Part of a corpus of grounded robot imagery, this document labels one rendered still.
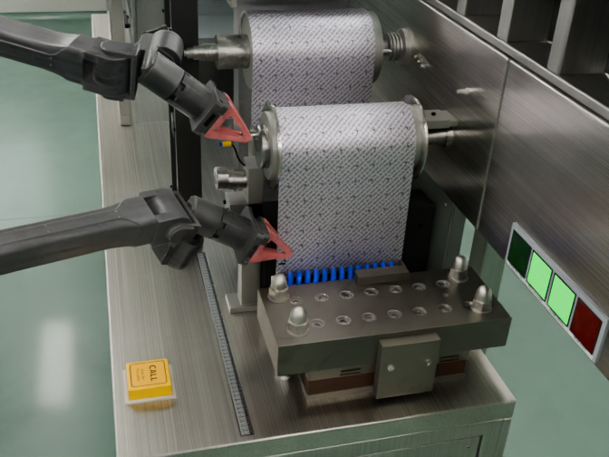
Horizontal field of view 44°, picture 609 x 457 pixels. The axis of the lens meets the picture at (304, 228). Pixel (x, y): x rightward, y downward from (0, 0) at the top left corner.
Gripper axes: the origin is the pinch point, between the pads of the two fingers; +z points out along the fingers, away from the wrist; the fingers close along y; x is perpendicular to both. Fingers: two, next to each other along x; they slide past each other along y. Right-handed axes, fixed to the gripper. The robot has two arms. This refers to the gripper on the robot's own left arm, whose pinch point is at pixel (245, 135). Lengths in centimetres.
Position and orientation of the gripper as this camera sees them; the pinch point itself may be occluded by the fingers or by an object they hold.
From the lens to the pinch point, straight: 128.3
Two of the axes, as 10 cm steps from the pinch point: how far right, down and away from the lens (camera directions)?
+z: 7.4, 4.9, 4.7
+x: 6.4, -7.2, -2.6
